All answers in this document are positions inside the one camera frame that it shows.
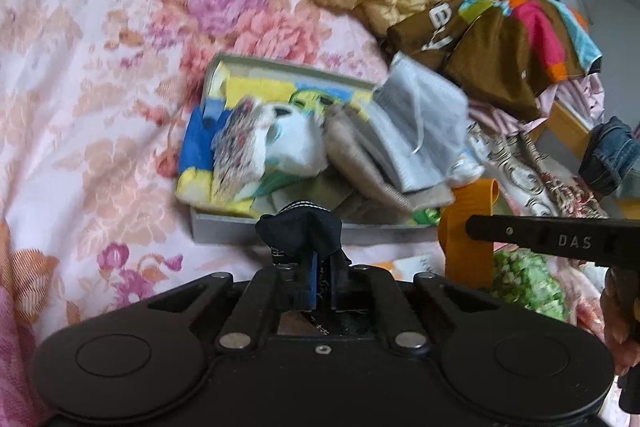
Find black printed cloth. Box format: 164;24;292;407
254;200;354;323

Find orange cloth strip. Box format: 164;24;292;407
437;178;499;289

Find taupe drawstring pouch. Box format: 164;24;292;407
322;103;457;212

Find grey face mask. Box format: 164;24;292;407
344;52;469;193

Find white blue knitted sock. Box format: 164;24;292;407
248;103;328;179

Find person's right hand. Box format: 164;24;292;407
600;268;639;376

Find blue denim jeans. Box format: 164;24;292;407
578;116;640;199

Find green white beaded item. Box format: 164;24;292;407
488;248;568;322

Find cream baroque patterned sheet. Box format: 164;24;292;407
466;124;608;219

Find grey shallow cardboard box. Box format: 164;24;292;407
190;53;436;246

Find yellow blue cartoon towel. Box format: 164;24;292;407
174;60;442;228

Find light pink crumpled cloth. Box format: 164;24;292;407
469;74;605;136

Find brown multicolour striped cloth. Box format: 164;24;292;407
384;0;602;122

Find pink floral bed sheet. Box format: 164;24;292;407
1;0;386;426

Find wooden bed frame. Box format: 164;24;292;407
528;101;591;160

